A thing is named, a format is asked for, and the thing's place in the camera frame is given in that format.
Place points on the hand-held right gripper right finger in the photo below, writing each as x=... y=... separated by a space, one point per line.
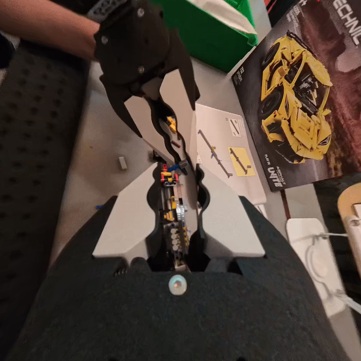
x=231 y=225

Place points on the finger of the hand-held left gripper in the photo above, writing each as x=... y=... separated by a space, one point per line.
x=141 y=118
x=183 y=112

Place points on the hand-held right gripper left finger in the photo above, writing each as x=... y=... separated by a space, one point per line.
x=124 y=225

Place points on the grey building instruction booklet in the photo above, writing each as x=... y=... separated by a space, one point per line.
x=220 y=135

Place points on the toy car chassis assembly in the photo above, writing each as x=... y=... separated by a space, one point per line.
x=174 y=220

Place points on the blue toy pin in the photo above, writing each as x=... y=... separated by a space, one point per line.
x=173 y=167

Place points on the person's left forearm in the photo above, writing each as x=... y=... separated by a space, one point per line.
x=50 y=25

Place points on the yellow car toy set box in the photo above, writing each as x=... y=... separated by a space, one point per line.
x=296 y=98

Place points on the yellow toy connector piece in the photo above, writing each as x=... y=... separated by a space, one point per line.
x=171 y=123

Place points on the light grey short toy beam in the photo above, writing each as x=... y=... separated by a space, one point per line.
x=123 y=162

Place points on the green plastic bin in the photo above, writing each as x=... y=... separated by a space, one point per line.
x=208 y=42

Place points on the white paper bag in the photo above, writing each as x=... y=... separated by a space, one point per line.
x=225 y=14

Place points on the black perforated panel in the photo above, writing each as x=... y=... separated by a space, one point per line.
x=36 y=169

